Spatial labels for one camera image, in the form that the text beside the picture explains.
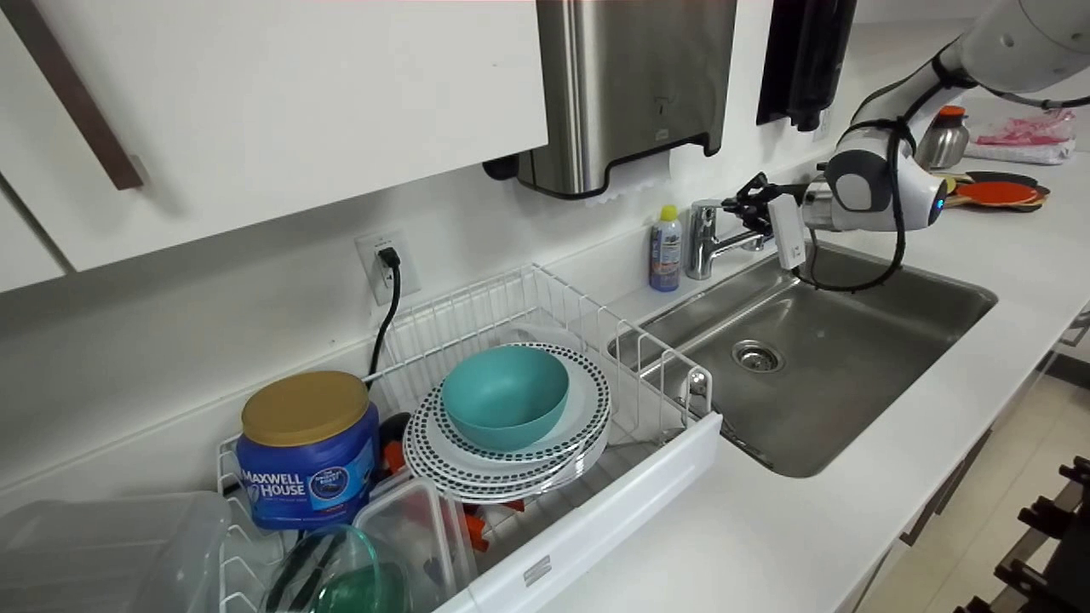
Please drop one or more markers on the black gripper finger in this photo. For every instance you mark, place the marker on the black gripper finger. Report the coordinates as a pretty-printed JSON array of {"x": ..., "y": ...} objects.
[
  {"x": 755, "y": 191},
  {"x": 760, "y": 227}
]

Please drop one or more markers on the white plate black-dotted rim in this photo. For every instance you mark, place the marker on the white plate black-dotted rim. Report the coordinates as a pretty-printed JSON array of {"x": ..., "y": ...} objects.
[{"x": 498, "y": 479}]

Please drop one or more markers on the blue coffee can tan lid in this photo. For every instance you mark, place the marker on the blue coffee can tan lid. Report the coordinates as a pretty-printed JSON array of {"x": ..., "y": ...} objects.
[{"x": 308, "y": 465}]

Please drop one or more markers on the pale blue plate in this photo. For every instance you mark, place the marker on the pale blue plate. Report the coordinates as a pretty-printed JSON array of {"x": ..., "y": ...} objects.
[{"x": 581, "y": 409}]

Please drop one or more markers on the stainless steel sink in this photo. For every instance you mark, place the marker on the stainless steel sink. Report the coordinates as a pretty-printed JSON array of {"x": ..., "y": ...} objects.
[{"x": 861, "y": 362}]

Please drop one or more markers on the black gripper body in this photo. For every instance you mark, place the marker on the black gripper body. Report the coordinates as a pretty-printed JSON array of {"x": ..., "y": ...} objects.
[{"x": 817, "y": 199}]

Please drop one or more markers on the orange utensil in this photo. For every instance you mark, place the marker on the orange utensil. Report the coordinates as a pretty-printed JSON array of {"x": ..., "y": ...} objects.
[{"x": 487, "y": 526}]

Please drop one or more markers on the white dish rack tray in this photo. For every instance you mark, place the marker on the white dish rack tray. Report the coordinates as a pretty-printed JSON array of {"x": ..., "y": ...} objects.
[{"x": 613, "y": 513}]

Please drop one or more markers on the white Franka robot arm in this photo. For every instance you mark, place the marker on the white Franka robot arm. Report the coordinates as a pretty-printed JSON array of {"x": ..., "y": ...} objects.
[{"x": 1021, "y": 39}]

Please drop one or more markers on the teal bowl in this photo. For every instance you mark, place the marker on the teal bowl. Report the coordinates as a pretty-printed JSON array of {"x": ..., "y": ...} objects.
[{"x": 506, "y": 395}]

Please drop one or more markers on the clear plastic container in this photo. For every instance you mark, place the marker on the clear plastic container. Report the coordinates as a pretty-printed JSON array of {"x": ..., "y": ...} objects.
[{"x": 102, "y": 557}]

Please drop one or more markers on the black hanging cloth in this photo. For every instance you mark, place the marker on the black hanging cloth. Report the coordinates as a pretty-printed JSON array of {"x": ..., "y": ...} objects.
[{"x": 805, "y": 56}]

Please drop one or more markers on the chrome sink faucet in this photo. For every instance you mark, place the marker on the chrome sink faucet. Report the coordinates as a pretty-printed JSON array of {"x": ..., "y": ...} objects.
[{"x": 701, "y": 238}]

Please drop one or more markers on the black utensil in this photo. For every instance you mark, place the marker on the black utensil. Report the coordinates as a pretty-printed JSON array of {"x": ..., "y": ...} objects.
[{"x": 298, "y": 565}]

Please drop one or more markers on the stainless paper towel dispenser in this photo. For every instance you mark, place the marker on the stainless paper towel dispenser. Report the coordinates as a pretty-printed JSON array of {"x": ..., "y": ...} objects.
[{"x": 623, "y": 78}]

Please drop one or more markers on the cream lower cabinet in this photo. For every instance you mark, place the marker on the cream lower cabinet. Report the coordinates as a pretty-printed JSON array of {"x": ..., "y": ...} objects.
[{"x": 941, "y": 488}]

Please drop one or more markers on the clear glass container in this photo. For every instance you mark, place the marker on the clear glass container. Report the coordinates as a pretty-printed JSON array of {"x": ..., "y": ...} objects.
[{"x": 428, "y": 532}]

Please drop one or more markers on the dish soap bottle yellow cap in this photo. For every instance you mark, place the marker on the dish soap bottle yellow cap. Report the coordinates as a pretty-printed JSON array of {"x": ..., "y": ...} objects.
[{"x": 666, "y": 257}]

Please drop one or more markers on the green glass bowl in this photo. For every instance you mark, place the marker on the green glass bowl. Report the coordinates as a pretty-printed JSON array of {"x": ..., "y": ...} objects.
[{"x": 362, "y": 583}]

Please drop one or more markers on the round sink drain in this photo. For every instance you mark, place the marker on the round sink drain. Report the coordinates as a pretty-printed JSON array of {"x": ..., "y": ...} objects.
[{"x": 757, "y": 354}]

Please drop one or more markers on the white paper towel sheet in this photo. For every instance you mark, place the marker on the white paper towel sheet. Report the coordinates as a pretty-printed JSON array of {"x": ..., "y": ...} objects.
[{"x": 642, "y": 169}]

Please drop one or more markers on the black metal cart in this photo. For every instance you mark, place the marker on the black metal cart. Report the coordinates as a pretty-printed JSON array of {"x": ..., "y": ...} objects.
[{"x": 1049, "y": 546}]

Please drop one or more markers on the white wall outlet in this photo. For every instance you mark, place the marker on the white wall outlet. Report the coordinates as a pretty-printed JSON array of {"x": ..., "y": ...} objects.
[{"x": 370, "y": 267}]

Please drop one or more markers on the orange black-rimmed mitt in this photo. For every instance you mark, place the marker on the orange black-rimmed mitt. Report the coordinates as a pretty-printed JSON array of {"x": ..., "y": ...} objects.
[{"x": 998, "y": 191}]

